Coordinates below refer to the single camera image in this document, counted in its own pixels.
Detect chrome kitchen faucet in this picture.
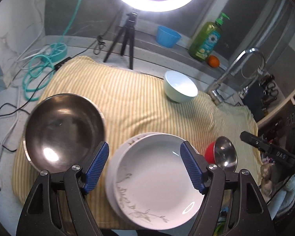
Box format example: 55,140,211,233
206,47,268,106

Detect teal round reel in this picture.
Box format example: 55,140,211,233
49,43,67,63

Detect small steel bowl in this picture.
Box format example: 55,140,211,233
204,136,238,172

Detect dark knife block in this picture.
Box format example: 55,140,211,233
242,77,276,122

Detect orange fruit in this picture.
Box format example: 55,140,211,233
206,55,220,68

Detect gloved right hand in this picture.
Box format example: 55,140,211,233
260,163,287,202

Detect black power cable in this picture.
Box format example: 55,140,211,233
0,12,128,192

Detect light blue ceramic bowl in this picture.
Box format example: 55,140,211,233
163,70,198,103

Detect teal coiled hose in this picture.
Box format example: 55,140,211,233
22,0,89,102

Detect black handled scissors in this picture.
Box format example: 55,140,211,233
265,81,279,99

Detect pink azalea deep plate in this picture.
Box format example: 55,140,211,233
105,132,158,219

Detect wooden shelf unit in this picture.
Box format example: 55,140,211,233
257,89,295,129

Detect large steel bowl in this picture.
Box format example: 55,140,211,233
23,93,106,173

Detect blue plastic cup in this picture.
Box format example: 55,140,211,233
156,26,182,49

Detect yellow striped towel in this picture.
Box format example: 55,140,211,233
11,55,260,230

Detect white cable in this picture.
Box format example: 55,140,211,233
0,0,52,173

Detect green dish soap bottle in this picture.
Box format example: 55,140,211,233
189,12,230,61

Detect white plate with branch print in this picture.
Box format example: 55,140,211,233
113,133,204,230

